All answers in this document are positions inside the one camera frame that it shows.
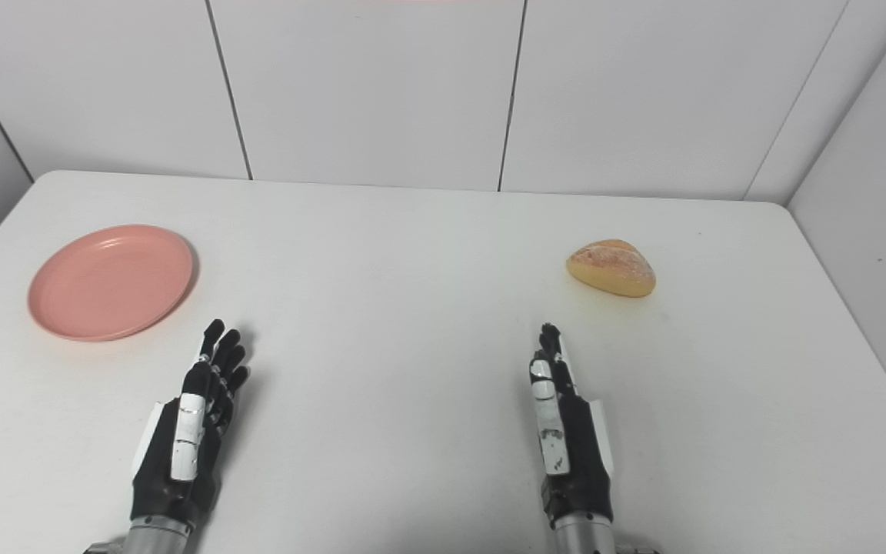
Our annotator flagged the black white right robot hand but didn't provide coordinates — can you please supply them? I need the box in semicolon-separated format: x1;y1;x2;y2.
529;322;615;529

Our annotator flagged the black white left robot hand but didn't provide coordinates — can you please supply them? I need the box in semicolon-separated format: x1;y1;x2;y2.
131;319;251;532

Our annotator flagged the pink round plate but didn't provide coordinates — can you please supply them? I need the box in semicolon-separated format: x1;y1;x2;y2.
27;224;195;342

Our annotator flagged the golden bread roll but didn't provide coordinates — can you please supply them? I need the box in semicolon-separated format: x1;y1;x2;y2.
565;239;658;299

